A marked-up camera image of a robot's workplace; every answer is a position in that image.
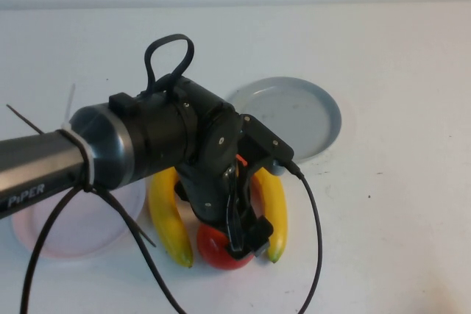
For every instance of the black zip tie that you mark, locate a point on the black zip tie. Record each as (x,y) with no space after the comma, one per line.
(25,120)
(132,222)

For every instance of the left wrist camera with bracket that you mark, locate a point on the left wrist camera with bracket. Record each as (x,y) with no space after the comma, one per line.
(265,137)

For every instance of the pink round plate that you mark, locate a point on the pink round plate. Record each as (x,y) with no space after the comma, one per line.
(81,237)

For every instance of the yellow plastic banana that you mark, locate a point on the yellow plastic banana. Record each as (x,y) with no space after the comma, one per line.
(165,218)
(277,211)

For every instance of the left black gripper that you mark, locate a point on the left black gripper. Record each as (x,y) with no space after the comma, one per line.
(213,192)

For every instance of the white zip tie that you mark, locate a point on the white zip tie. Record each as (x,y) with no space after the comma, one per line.
(82,152)

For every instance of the grey round plate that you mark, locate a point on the grey round plate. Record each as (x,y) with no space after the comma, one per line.
(312,115)

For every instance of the left grey Piper arm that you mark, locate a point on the left grey Piper arm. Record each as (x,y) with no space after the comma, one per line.
(37,159)

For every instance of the red plastic apple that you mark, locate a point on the red plastic apple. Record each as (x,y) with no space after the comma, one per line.
(213,251)

